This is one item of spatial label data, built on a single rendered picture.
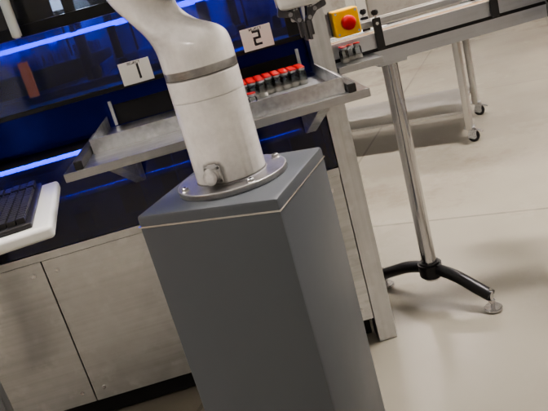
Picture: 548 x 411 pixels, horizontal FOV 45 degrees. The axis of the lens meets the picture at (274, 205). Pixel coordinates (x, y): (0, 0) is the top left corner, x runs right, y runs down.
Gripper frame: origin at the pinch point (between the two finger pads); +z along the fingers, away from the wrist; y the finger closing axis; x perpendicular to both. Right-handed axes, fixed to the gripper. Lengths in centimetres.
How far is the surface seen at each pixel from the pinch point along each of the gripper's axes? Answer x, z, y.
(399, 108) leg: -53, 35, -31
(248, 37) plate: -38.6, 0.7, 9.8
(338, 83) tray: -1.2, 13.2, -4.5
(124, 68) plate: -38, 0, 44
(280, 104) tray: -1.2, 14.2, 9.3
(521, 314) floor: -30, 103, -50
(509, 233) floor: -86, 104, -73
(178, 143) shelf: 1.4, 15.9, 33.5
